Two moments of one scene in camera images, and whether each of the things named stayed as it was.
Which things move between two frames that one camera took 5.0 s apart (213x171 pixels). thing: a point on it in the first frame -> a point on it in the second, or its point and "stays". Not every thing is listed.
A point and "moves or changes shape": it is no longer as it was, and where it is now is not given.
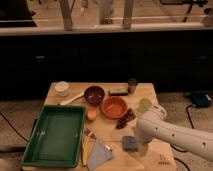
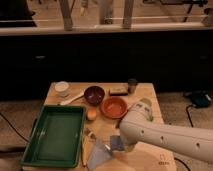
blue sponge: x=130 y=143 moves or changes shape
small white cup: x=62 y=88 stays
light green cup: x=144 y=105 stays
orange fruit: x=91 y=114 stays
